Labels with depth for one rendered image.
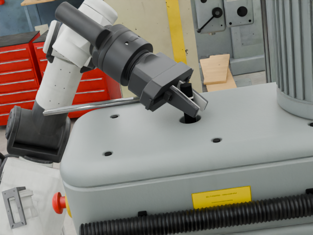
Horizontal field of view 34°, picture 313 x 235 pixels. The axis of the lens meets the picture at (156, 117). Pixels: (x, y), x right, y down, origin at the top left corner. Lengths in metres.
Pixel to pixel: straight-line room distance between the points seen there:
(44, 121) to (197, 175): 0.61
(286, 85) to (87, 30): 0.33
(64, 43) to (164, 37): 1.71
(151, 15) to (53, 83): 1.39
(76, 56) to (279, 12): 0.35
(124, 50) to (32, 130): 0.52
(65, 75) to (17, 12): 9.14
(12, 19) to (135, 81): 9.59
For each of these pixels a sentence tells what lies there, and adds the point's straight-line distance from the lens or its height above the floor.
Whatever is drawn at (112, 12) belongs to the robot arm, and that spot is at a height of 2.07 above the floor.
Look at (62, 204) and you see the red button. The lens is 0.95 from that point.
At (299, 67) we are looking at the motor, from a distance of 0.80.
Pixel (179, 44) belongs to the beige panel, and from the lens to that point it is 2.61.
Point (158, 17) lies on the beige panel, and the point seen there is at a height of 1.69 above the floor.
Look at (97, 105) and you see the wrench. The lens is 0.98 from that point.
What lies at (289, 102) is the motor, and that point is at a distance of 0.84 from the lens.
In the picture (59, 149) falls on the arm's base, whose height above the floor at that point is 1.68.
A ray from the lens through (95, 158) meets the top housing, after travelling 0.79.
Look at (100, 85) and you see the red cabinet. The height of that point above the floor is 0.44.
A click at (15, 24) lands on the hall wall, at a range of 10.42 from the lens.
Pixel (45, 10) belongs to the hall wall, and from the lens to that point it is 10.22.
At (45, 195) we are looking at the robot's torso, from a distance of 1.31.
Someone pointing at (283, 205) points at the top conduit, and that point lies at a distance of 0.78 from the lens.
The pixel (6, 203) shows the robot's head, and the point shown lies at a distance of 1.20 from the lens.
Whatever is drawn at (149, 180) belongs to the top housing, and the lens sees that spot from 0.77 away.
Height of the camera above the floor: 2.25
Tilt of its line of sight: 23 degrees down
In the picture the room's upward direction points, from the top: 10 degrees counter-clockwise
